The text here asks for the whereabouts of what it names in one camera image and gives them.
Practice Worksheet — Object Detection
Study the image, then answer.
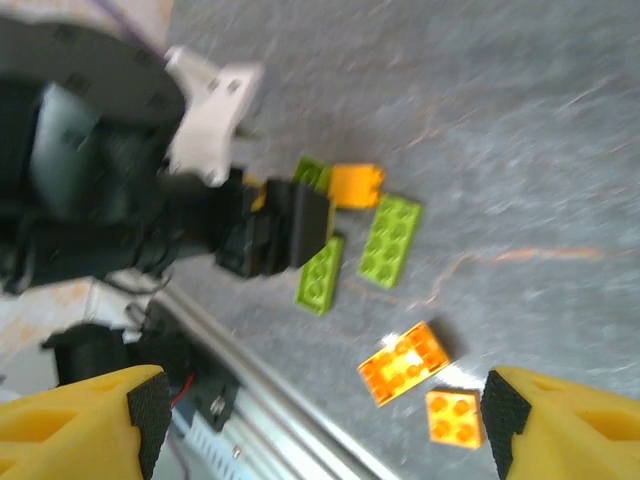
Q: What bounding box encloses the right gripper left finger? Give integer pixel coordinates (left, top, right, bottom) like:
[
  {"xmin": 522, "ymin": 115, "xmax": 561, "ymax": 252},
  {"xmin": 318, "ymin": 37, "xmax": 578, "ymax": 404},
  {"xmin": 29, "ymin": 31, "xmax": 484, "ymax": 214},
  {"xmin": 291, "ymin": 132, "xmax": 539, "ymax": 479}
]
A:
[{"xmin": 0, "ymin": 364, "xmax": 172, "ymax": 480}]

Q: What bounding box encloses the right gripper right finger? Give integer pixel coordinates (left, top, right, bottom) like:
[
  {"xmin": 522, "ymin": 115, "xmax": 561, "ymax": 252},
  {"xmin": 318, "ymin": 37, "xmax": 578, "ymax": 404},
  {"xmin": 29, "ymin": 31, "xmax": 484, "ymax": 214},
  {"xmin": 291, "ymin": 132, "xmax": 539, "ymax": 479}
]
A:
[{"xmin": 479, "ymin": 364, "xmax": 640, "ymax": 480}]

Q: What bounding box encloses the green lego brick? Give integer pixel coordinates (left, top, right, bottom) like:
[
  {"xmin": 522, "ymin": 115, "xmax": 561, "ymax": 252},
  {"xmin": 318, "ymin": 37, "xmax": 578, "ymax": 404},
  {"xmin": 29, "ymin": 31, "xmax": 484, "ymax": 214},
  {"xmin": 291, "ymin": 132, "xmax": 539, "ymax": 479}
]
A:
[
  {"xmin": 293, "ymin": 233, "xmax": 347, "ymax": 318},
  {"xmin": 292, "ymin": 155, "xmax": 334, "ymax": 194},
  {"xmin": 356, "ymin": 192, "xmax": 425, "ymax": 292}
]

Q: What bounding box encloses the small square orange lego brick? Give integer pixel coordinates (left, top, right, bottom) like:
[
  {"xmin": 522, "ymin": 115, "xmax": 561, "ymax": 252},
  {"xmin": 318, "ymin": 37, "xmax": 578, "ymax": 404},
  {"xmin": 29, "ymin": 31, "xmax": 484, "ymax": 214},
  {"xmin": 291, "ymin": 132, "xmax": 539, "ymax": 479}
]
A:
[{"xmin": 424, "ymin": 388, "xmax": 486, "ymax": 450}]

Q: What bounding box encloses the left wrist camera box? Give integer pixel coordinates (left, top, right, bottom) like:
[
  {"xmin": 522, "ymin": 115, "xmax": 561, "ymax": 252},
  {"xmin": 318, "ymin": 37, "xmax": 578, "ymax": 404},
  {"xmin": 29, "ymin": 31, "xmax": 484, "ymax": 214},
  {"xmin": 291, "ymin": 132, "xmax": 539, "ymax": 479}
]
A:
[{"xmin": 162, "ymin": 45, "xmax": 267, "ymax": 189}]

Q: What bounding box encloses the red power wire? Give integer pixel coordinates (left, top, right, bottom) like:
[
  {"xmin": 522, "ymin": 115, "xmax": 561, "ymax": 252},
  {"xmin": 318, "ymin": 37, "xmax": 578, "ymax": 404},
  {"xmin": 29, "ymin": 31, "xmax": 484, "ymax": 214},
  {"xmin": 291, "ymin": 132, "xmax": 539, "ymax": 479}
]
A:
[{"xmin": 171, "ymin": 373, "xmax": 197, "ymax": 402}]

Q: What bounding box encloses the grey slotted cable duct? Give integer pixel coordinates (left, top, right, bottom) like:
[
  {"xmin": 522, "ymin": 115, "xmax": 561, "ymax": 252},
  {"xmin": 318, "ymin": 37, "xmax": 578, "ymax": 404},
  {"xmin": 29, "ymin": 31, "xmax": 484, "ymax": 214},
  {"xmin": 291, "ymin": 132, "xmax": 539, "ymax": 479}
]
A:
[{"xmin": 183, "ymin": 417, "xmax": 252, "ymax": 480}]

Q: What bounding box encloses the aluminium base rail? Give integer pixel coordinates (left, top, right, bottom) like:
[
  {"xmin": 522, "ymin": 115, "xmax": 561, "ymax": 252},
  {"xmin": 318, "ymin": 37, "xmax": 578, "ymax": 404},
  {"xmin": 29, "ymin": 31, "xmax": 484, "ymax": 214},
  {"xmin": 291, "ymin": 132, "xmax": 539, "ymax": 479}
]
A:
[{"xmin": 149, "ymin": 287, "xmax": 401, "ymax": 480}]

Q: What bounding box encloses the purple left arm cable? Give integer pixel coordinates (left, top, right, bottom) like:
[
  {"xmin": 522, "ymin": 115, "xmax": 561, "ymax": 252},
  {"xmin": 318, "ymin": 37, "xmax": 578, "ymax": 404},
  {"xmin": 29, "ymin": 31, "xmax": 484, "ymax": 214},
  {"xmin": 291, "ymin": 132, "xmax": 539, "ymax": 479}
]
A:
[{"xmin": 92, "ymin": 0, "xmax": 169, "ymax": 64}]

